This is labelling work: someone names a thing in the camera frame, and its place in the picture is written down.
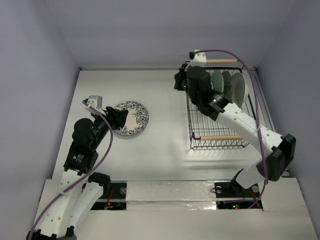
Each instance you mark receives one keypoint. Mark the black wire dish rack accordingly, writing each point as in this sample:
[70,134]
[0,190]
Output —
[201,126]

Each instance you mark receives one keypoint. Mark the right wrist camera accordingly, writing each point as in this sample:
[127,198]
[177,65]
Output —
[197,59]

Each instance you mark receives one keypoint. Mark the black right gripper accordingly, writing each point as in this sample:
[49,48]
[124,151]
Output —
[179,80]

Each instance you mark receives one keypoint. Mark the dark green marbled plate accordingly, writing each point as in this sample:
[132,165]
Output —
[227,81]

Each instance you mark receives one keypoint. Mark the blue floral white plate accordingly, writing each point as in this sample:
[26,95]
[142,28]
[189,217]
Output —
[137,118]

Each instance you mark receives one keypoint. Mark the pale blue-grey plate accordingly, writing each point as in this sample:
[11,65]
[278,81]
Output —
[240,90]

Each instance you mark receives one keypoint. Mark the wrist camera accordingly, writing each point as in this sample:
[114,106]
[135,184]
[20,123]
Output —
[94,101]
[197,59]

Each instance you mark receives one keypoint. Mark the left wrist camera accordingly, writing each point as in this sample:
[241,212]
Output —
[94,101]

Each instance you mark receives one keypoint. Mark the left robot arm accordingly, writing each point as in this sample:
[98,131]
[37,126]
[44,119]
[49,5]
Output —
[80,185]

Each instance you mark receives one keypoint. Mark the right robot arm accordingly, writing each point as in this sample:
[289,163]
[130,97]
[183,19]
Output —
[277,151]

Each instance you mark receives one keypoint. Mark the light green plate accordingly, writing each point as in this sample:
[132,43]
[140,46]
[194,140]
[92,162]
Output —
[217,81]

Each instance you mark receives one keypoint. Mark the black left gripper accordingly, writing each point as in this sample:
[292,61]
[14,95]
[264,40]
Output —
[116,117]

